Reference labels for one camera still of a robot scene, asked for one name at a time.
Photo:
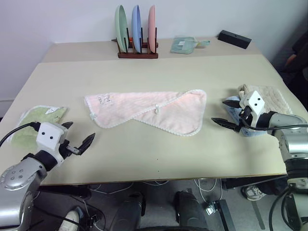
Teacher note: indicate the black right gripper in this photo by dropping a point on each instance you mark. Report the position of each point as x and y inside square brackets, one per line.
[245, 115]

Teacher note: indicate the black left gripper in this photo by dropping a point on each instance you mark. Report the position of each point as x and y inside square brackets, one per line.
[67, 149]

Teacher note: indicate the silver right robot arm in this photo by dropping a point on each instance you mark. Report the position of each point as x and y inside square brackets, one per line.
[296, 144]

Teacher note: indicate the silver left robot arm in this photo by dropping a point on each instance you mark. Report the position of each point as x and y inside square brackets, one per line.
[14, 178]

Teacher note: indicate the light blue folded towel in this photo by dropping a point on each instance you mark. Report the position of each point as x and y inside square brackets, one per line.
[233, 113]

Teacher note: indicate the green folded towel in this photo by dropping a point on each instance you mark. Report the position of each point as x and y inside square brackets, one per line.
[36, 115]

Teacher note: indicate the beige folded towel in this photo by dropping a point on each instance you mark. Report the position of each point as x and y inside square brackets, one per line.
[274, 96]

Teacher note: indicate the pink towel with white trim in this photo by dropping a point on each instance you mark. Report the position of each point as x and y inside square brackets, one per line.
[168, 113]

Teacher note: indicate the teal cloth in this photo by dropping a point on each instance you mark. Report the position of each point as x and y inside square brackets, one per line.
[183, 45]

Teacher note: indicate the bystander bare hand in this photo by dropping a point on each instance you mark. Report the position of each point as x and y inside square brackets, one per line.
[291, 59]

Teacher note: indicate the black rectangular box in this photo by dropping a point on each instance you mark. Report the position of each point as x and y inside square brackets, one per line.
[234, 38]

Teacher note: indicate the white and grey sneaker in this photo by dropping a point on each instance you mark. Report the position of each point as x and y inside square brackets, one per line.
[252, 192]

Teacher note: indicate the person in dark clothing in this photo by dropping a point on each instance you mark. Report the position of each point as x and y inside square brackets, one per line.
[300, 72]

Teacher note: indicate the white and black shoe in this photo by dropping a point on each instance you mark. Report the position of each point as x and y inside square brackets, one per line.
[69, 219]

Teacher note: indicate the grey foot pedal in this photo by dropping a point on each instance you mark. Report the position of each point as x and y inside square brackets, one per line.
[210, 209]

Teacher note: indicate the brown wooden plate rack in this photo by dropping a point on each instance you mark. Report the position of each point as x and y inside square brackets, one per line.
[137, 55]

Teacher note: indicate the black metal floor bar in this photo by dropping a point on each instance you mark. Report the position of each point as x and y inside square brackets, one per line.
[225, 214]

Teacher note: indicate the pink plate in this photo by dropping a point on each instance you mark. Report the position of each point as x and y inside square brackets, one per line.
[151, 26]

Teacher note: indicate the green plate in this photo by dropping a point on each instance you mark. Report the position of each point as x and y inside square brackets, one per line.
[121, 26]

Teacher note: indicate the blue plate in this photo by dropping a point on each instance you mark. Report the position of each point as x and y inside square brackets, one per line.
[136, 26]

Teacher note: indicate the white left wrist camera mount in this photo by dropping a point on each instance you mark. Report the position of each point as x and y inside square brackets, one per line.
[49, 134]

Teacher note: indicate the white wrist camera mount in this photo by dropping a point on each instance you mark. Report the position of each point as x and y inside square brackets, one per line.
[255, 101]
[49, 134]

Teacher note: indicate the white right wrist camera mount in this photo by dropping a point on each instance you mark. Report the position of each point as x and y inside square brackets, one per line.
[255, 101]

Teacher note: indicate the black table frame beam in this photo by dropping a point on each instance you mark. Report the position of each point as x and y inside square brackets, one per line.
[252, 183]
[65, 191]

